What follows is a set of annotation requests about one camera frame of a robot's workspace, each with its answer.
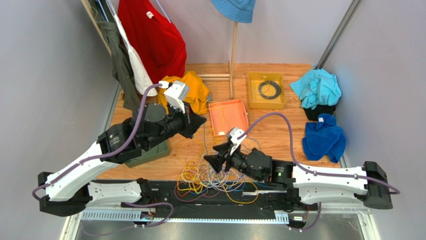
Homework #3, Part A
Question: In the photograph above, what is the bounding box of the white garment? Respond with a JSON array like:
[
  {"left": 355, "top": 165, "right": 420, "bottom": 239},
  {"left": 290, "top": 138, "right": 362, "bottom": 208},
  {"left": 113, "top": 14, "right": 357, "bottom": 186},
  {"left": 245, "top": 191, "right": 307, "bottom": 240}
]
[{"left": 113, "top": 14, "right": 153, "bottom": 95}]

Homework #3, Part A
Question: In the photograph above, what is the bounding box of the pink plastic tray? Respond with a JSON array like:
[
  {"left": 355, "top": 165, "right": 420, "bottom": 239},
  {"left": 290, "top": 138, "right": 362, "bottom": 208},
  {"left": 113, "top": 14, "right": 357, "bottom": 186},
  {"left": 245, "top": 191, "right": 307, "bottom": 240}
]
[{"left": 208, "top": 99, "right": 249, "bottom": 136}]

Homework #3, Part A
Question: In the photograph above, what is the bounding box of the green plastic tray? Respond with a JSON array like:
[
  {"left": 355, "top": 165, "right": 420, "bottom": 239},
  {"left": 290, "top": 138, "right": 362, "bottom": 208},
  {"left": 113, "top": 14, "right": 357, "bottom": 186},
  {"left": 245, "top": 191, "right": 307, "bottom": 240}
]
[{"left": 125, "top": 141, "right": 170, "bottom": 168}]

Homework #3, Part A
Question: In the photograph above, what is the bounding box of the dark blue towel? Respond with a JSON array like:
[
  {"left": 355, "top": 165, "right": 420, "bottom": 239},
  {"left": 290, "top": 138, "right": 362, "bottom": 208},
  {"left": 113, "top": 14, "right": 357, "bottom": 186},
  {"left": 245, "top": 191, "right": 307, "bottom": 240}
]
[{"left": 302, "top": 113, "right": 347, "bottom": 164}]

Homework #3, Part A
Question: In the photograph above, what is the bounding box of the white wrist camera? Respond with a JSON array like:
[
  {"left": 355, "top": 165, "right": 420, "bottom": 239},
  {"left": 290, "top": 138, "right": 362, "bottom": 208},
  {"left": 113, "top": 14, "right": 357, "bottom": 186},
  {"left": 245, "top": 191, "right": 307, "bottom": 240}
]
[
  {"left": 226, "top": 127, "right": 247, "bottom": 155},
  {"left": 159, "top": 80, "right": 190, "bottom": 113}
]

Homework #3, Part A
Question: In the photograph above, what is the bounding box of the blue bucket hat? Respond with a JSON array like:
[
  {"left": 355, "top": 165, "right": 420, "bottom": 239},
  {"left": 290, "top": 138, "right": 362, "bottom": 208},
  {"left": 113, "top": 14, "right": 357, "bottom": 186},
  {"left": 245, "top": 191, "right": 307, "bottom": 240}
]
[{"left": 210, "top": 0, "right": 256, "bottom": 24}]

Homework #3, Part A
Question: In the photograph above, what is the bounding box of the olive green garment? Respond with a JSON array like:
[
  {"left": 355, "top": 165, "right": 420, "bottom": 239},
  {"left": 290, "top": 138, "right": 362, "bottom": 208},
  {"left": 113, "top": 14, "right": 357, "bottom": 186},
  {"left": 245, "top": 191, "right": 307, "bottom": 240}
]
[{"left": 89, "top": 0, "right": 140, "bottom": 111}]

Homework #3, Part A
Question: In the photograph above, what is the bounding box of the yellow plastic tray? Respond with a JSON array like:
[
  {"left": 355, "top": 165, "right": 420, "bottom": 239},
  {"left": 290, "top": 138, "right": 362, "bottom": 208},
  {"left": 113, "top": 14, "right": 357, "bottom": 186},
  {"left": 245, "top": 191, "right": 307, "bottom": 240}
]
[{"left": 247, "top": 72, "right": 287, "bottom": 110}]

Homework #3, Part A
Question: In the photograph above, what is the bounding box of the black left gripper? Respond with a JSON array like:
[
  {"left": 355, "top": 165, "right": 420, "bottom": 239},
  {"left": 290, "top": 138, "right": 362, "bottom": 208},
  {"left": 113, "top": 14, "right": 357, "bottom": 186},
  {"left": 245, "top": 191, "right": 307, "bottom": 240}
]
[{"left": 145, "top": 99, "right": 207, "bottom": 151}]

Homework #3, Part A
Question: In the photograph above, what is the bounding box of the cyan cloth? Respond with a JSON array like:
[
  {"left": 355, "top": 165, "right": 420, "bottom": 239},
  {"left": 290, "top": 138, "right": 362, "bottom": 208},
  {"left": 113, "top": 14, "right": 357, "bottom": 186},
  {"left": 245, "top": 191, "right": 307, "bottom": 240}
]
[{"left": 289, "top": 69, "right": 342, "bottom": 110}]

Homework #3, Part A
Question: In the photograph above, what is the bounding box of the black coiled cable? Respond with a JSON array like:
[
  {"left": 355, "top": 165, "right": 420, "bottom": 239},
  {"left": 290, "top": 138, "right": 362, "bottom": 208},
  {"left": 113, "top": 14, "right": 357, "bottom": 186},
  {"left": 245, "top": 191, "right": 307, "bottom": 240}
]
[{"left": 258, "top": 80, "right": 282, "bottom": 100}]

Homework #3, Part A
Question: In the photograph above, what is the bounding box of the white cable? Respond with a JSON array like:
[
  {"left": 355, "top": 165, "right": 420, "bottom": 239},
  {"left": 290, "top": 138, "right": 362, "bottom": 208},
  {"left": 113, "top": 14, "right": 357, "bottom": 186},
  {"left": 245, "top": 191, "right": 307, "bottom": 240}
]
[{"left": 181, "top": 156, "right": 247, "bottom": 192}]

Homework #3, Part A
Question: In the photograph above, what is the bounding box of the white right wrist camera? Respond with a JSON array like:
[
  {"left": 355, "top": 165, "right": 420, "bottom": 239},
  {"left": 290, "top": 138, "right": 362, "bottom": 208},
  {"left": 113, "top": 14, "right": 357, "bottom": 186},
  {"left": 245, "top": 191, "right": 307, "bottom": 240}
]
[{"left": 226, "top": 127, "right": 247, "bottom": 155}]

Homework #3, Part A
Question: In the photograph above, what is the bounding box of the black cloth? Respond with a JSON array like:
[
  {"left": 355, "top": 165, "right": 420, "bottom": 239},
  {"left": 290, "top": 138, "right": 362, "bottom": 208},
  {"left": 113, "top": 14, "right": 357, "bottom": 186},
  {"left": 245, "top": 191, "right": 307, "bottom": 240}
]
[{"left": 303, "top": 105, "right": 336, "bottom": 121}]

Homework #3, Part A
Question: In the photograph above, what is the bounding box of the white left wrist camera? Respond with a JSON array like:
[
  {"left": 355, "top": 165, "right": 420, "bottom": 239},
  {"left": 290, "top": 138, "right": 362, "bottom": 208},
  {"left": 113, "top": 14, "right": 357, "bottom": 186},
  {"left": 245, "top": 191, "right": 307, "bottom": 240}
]
[{"left": 159, "top": 80, "right": 190, "bottom": 113}]

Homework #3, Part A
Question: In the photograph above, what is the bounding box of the yellow cable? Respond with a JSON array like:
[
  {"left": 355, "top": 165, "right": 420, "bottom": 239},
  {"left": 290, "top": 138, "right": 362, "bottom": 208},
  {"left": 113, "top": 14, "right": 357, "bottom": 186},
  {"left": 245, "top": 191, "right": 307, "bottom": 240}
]
[{"left": 174, "top": 109, "right": 260, "bottom": 205}]

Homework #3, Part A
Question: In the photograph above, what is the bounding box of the wooden hat stand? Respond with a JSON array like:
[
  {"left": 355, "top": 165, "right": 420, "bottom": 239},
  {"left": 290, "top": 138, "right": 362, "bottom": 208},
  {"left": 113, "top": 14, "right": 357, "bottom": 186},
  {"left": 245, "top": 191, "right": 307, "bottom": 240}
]
[{"left": 199, "top": 21, "right": 239, "bottom": 100}]

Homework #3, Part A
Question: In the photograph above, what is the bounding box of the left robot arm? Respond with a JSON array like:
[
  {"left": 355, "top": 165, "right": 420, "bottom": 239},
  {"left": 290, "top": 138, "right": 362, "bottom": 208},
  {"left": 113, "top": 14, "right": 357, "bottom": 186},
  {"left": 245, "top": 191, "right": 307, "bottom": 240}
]
[{"left": 38, "top": 103, "right": 206, "bottom": 217}]

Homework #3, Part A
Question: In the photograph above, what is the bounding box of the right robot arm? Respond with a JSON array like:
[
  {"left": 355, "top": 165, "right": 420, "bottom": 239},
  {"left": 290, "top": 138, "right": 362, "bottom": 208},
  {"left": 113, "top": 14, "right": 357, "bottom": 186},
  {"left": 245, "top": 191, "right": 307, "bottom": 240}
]
[{"left": 203, "top": 142, "right": 393, "bottom": 210}]

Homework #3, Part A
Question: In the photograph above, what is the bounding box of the red shirt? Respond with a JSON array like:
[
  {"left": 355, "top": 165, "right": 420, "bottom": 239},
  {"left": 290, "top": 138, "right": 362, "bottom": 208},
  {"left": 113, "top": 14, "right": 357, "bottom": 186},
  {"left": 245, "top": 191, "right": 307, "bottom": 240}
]
[{"left": 118, "top": 0, "right": 187, "bottom": 84}]

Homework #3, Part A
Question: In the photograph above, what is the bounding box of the yellow shirt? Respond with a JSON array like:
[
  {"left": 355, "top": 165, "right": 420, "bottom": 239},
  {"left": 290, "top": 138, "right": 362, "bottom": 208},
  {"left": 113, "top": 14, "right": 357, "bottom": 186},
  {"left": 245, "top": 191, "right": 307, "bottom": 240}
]
[{"left": 162, "top": 70, "right": 210, "bottom": 115}]

